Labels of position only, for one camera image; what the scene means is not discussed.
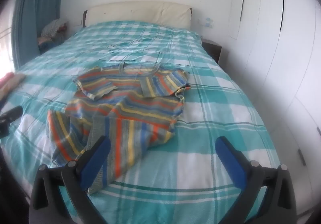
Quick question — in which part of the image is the white wardrobe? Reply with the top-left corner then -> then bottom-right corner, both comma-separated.
226,0 -> 321,214

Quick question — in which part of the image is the striped knit sweater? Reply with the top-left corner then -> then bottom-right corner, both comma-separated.
47,63 -> 191,195

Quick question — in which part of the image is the dark wooden nightstand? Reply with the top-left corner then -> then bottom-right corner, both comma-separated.
202,39 -> 222,65

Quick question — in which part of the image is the teal plaid bedspread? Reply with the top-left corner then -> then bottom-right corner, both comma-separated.
0,21 -> 281,224

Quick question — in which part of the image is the pile of clothes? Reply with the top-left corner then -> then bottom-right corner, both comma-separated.
37,19 -> 69,54

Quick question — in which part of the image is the wall socket panel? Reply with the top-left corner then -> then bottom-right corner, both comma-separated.
199,17 -> 214,28

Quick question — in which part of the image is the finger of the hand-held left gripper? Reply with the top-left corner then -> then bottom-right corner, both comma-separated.
0,106 -> 23,137

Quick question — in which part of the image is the teal curtain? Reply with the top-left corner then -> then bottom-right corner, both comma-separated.
11,0 -> 66,69

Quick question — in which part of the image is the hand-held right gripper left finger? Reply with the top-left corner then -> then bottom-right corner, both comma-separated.
30,135 -> 111,224

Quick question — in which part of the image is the cream padded headboard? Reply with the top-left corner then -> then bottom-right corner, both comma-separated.
83,1 -> 193,30

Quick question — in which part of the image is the pink and beige cloth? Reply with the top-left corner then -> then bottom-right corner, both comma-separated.
0,73 -> 26,107

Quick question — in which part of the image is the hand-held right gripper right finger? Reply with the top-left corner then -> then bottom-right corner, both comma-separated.
216,136 -> 297,224

